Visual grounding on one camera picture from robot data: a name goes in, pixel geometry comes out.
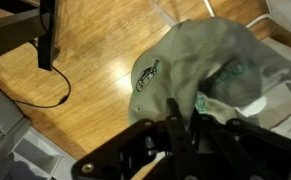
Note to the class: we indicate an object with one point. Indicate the grey-green printed cloth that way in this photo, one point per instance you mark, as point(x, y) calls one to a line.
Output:
point(191, 63)

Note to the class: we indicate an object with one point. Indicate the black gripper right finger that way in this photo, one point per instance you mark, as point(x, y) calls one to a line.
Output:
point(251, 150)

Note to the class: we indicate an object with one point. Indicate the black metal frame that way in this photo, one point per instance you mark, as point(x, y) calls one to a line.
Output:
point(18, 23)

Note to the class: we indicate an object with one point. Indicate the grey cushion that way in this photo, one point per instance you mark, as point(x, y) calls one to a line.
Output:
point(0, 116)

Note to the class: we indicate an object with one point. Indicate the white open shelf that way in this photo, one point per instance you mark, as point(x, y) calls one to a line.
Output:
point(41, 153)

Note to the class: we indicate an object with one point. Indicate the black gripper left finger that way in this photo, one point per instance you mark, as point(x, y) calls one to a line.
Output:
point(131, 151)

